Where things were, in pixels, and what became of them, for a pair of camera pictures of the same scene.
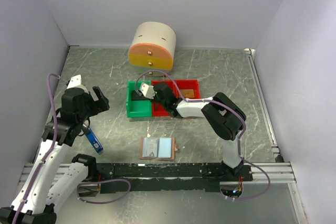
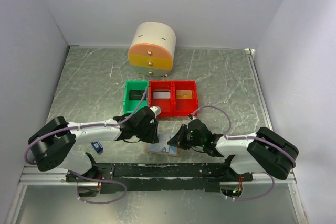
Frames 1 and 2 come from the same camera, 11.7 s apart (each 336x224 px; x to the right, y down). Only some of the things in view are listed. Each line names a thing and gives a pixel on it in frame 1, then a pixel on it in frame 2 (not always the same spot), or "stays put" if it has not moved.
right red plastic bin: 189,88 stays put
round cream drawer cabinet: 152,48 stays put
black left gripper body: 91,107 -> 147,134
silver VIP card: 149,145 -> 163,138
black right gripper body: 156,98 -> 189,139
